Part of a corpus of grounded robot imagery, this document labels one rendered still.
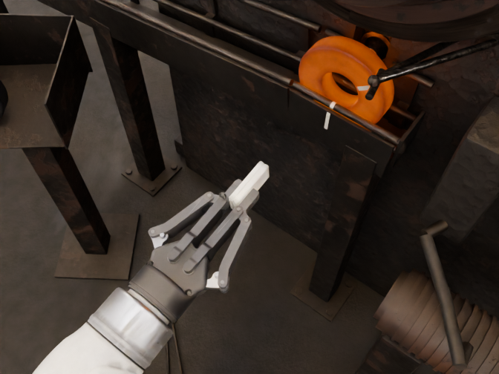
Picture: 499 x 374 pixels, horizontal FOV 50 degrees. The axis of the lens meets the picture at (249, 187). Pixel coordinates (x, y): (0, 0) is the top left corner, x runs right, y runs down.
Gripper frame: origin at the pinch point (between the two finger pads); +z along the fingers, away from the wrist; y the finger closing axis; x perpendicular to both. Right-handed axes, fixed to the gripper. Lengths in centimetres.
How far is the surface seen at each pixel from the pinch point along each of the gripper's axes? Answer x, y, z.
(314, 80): -3.6, -4.5, 22.6
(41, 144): -13.2, -39.4, -9.2
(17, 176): -74, -86, -9
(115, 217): -74, -53, -1
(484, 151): 2.6, 22.7, 20.9
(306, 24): -1.3, -11.0, 29.7
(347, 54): 4.5, 0.1, 23.4
